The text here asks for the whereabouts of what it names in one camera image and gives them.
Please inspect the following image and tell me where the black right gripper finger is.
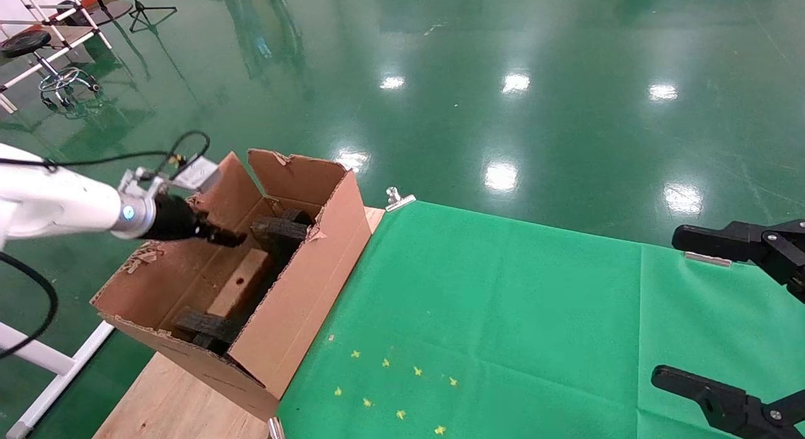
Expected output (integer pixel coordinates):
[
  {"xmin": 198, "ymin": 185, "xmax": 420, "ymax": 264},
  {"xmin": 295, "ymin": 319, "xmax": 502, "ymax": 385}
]
[
  {"xmin": 671, "ymin": 220, "xmax": 805, "ymax": 304},
  {"xmin": 651, "ymin": 365, "xmax": 805, "ymax": 439}
]

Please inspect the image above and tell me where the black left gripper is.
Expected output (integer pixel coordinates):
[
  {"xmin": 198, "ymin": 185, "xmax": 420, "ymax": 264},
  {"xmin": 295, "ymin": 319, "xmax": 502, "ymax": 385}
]
[{"xmin": 147, "ymin": 194, "xmax": 247, "ymax": 248}]

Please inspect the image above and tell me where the small taped cardboard box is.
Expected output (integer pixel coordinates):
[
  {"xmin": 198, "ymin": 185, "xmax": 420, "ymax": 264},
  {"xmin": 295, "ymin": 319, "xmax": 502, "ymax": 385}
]
[{"xmin": 204, "ymin": 247, "xmax": 272, "ymax": 320}]

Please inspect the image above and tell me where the large open cardboard carton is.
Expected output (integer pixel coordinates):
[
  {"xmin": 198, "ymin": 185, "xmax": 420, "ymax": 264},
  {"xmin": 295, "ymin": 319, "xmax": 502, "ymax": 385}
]
[{"xmin": 91, "ymin": 148, "xmax": 373, "ymax": 422}]

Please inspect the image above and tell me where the black foam insert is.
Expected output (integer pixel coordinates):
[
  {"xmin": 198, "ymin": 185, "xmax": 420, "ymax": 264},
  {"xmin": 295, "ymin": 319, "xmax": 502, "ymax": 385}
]
[
  {"xmin": 252, "ymin": 208, "xmax": 315, "ymax": 264},
  {"xmin": 175, "ymin": 307, "xmax": 246, "ymax": 357}
]

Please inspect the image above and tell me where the green table cloth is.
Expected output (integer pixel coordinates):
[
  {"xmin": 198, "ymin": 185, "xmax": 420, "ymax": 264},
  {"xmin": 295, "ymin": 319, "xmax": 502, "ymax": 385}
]
[{"xmin": 277, "ymin": 200, "xmax": 805, "ymax": 439}]

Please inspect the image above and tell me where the black tripod stand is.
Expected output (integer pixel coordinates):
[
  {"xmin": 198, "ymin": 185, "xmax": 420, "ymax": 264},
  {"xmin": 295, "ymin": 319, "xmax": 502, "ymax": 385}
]
[{"xmin": 126, "ymin": 0, "xmax": 178, "ymax": 34}]

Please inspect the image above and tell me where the black round base stand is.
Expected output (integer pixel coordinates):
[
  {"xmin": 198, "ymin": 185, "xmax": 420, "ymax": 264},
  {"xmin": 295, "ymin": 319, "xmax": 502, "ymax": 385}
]
[{"xmin": 88, "ymin": 0, "xmax": 134, "ymax": 26}]

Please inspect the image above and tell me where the black round stool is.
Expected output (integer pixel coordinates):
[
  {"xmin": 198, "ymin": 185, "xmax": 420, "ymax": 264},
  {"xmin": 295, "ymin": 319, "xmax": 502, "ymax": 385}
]
[{"xmin": 0, "ymin": 30, "xmax": 101, "ymax": 109}]

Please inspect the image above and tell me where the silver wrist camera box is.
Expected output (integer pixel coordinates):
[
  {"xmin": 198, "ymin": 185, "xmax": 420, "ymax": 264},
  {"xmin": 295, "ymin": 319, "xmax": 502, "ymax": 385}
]
[{"xmin": 119, "ymin": 155, "xmax": 221, "ymax": 197}]

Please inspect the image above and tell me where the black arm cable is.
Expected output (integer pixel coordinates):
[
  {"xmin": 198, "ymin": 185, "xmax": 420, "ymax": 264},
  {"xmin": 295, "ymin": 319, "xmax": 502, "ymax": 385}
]
[{"xmin": 0, "ymin": 131, "xmax": 211, "ymax": 359}]

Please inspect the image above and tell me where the white table frame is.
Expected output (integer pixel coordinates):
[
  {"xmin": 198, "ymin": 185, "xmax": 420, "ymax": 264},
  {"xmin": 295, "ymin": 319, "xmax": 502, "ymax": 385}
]
[{"xmin": 0, "ymin": 320, "xmax": 117, "ymax": 439}]

